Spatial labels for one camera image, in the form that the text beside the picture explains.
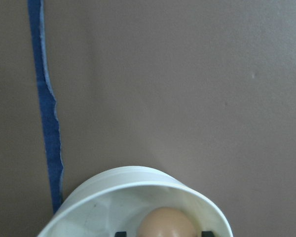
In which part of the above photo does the brown egg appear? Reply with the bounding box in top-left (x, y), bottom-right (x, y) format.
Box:
top-left (136, 207), bottom-right (197, 237)

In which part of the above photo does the white paper bowl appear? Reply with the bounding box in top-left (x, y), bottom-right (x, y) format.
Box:
top-left (39, 166), bottom-right (232, 237)

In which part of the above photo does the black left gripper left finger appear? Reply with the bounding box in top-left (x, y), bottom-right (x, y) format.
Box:
top-left (114, 231), bottom-right (127, 237)

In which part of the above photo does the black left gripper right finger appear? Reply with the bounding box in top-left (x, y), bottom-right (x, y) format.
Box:
top-left (201, 231), bottom-right (214, 237)

